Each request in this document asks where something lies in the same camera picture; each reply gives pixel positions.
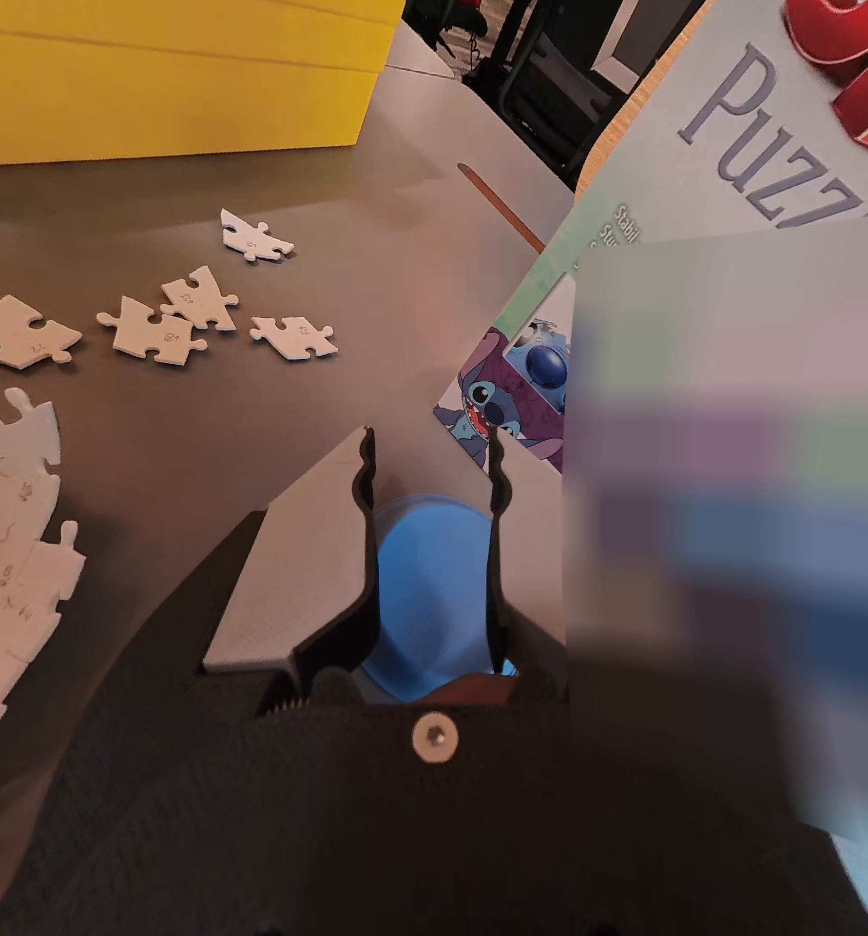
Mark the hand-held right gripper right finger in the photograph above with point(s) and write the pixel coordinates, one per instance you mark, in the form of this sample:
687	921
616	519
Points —
536	556

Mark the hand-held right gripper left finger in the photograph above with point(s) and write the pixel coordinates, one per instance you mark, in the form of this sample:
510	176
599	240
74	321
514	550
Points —
295	585

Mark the single white puzzle piece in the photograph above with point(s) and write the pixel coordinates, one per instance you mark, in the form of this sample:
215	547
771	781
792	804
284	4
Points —
148	333
200	300
295	338
251	235
17	333

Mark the white assembled puzzle ball section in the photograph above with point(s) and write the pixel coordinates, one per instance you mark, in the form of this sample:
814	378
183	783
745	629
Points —
2	548

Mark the yellow plastic bin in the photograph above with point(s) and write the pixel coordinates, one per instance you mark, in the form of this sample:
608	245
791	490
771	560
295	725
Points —
148	88

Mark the printed cardboard puzzle box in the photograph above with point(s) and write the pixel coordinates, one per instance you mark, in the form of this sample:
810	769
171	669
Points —
733	146

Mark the blue round plastic stand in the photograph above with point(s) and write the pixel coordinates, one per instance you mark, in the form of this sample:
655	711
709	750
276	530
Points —
434	585

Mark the instruction sign on stand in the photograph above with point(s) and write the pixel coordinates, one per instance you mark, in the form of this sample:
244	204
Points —
609	139

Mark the black office chair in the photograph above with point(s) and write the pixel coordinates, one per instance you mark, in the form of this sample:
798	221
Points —
551	88

